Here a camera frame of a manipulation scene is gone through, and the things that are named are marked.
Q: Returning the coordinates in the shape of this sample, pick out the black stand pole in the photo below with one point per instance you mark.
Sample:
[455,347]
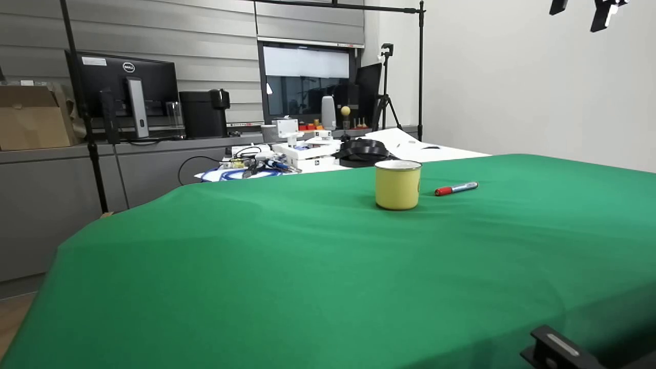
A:
[88,129]

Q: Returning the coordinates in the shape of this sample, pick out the brown cardboard box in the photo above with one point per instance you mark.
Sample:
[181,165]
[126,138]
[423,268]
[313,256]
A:
[31,124]

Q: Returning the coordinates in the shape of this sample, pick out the green tablecloth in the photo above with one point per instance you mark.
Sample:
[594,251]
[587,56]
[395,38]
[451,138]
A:
[309,274]

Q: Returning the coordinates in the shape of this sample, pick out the small yellow ball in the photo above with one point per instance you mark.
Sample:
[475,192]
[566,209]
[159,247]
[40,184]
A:
[346,111]

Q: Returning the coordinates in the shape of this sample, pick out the white grey bottle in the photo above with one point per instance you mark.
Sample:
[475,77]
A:
[329,114]

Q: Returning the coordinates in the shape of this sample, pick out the grey cabinet desk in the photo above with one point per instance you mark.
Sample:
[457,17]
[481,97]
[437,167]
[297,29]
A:
[49,205]

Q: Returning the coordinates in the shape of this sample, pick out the small white box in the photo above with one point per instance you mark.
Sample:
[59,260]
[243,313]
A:
[287,125]

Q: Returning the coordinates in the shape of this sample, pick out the yellow enamel mug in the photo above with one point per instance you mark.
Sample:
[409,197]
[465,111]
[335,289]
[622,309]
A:
[397,192]

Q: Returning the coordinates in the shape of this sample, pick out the black camera tripod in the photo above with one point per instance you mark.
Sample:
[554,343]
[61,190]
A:
[386,104]

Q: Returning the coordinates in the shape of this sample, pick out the small orange objects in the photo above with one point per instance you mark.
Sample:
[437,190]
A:
[313,125]

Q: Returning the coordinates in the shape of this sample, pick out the black computer case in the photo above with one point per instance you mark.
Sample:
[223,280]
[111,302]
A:
[202,114]

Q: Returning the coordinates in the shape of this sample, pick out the black Dell monitor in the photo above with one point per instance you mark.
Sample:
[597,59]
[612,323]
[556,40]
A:
[155,78]

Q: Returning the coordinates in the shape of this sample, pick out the white table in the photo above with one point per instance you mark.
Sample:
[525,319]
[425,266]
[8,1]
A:
[432,153]

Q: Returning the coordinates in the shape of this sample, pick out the black side monitor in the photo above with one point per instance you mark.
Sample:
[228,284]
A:
[369,93]

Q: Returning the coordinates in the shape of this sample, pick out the red capped marker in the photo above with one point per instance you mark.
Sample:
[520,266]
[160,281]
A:
[455,190]

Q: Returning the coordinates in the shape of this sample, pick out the black device with grey label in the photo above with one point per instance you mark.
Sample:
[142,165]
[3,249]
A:
[554,349]

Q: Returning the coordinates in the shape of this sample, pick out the large dark framed screen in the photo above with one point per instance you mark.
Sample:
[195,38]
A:
[309,89]

